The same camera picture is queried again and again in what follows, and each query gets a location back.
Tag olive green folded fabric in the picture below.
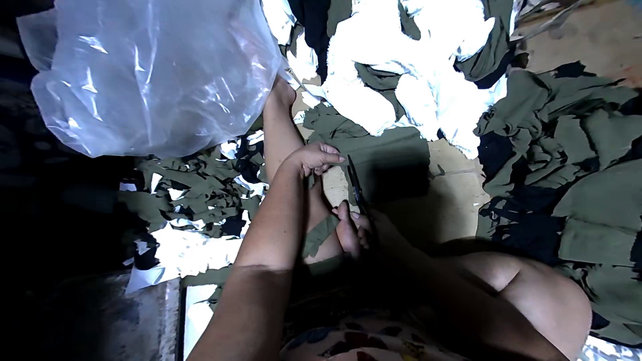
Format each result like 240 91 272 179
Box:
303 103 431 205

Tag person's right hand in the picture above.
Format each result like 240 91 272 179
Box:
333 201 399 259

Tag black scissors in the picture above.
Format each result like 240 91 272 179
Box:
347 154 378 249

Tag person's left forearm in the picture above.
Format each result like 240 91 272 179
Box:
187 156 307 361

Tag person's body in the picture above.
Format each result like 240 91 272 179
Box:
279 261 469 361

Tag large translucent plastic bag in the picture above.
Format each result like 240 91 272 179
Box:
16 0 285 159

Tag heap of olive and black fabric pieces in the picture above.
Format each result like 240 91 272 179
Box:
474 60 642 348

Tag person's right forearm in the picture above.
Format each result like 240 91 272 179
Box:
381 216 570 361

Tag heap of white cloth scraps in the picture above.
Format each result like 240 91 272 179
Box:
124 223 244 294

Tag narrow olive fabric strip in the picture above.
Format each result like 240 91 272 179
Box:
302 215 340 259

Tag heap of white fabric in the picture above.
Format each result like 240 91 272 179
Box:
262 0 522 160

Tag heap of small mixed scraps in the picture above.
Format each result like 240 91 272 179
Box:
116 114 268 271

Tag person's left hand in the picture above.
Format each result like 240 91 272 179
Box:
287 142 347 177

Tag person's legs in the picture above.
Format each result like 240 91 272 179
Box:
263 75 593 361

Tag brown cardboard sheet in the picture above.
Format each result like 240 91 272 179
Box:
516 0 642 88

